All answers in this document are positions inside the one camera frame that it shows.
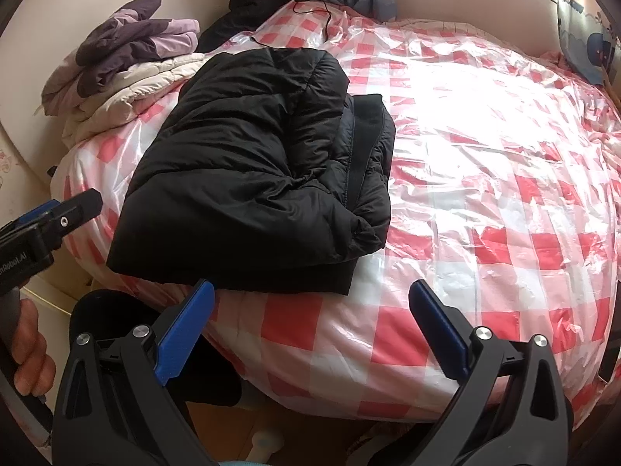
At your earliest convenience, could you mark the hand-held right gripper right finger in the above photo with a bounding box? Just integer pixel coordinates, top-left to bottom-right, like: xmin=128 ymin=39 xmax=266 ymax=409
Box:
xmin=395 ymin=279 xmax=569 ymax=466

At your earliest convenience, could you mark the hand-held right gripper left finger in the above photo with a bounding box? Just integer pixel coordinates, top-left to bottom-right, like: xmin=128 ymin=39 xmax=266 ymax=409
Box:
xmin=51 ymin=279 xmax=217 ymax=466

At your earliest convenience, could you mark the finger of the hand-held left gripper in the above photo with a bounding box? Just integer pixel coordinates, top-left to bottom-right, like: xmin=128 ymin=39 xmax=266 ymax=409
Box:
xmin=0 ymin=188 xmax=104 ymax=256

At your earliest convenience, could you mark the black puffer jacket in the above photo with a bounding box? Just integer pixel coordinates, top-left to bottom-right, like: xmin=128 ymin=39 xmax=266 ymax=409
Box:
xmin=106 ymin=47 xmax=397 ymax=297

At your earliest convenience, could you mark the dark clothes pile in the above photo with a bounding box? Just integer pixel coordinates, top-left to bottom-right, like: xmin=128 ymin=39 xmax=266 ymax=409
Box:
xmin=196 ymin=0 xmax=323 ymax=54

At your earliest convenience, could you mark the person's left hand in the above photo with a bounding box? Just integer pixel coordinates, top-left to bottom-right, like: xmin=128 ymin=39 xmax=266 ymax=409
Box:
xmin=9 ymin=296 xmax=57 ymax=399

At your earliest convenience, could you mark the cream cabinet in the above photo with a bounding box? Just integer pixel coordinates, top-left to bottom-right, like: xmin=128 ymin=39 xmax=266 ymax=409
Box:
xmin=19 ymin=272 xmax=85 ymax=350

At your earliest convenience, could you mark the pink checked bed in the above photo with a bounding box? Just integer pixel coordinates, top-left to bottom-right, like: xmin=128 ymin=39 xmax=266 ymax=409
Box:
xmin=49 ymin=0 xmax=621 ymax=433

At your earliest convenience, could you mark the cream quilt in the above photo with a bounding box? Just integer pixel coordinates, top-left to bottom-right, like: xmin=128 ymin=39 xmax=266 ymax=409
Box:
xmin=65 ymin=51 xmax=214 ymax=149

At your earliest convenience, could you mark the small white floor object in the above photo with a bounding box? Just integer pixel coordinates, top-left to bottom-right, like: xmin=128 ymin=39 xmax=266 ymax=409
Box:
xmin=252 ymin=431 xmax=286 ymax=453

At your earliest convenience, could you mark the dark flat object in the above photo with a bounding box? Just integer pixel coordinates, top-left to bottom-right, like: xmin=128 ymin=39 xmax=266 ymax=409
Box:
xmin=598 ymin=344 xmax=621 ymax=384

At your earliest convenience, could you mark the purple patterned blanket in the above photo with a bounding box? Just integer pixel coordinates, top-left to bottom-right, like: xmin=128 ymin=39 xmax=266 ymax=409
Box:
xmin=41 ymin=0 xmax=201 ymax=112

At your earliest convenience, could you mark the black cable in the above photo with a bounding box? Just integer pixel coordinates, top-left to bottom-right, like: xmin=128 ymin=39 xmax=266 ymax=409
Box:
xmin=250 ymin=0 xmax=347 ymax=47

